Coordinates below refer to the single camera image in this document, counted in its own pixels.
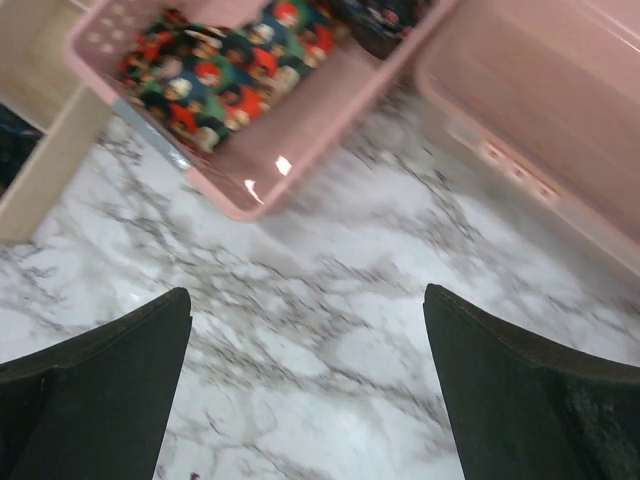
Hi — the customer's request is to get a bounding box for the pink translucent storage box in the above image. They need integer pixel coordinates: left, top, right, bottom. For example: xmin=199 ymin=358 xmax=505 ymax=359
xmin=415 ymin=1 xmax=639 ymax=286

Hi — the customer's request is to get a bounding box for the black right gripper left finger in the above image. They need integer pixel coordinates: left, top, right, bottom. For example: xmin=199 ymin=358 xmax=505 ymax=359
xmin=1 ymin=287 xmax=192 ymax=479

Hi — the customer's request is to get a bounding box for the pink plastic basket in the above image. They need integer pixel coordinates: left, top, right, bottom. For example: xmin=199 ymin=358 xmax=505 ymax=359
xmin=66 ymin=1 xmax=457 ymax=222

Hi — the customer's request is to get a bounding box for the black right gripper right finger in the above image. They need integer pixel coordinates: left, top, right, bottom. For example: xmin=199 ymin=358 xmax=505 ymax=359
xmin=423 ymin=284 xmax=639 ymax=480

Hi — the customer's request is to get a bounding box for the navy rolled tie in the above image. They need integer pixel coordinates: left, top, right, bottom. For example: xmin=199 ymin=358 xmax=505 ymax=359
xmin=0 ymin=104 xmax=43 ymax=194

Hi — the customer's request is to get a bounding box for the colourful patterned tie in basket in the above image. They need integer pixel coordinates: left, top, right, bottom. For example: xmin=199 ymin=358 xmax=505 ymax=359
xmin=119 ymin=1 xmax=346 ymax=155

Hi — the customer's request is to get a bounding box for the dark floral tie in basket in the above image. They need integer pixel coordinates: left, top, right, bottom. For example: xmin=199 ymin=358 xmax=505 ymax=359
xmin=329 ymin=0 xmax=436 ymax=60

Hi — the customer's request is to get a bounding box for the wooden compartment tray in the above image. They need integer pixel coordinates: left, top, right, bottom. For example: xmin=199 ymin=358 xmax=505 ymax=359
xmin=1 ymin=1 xmax=111 ymax=244

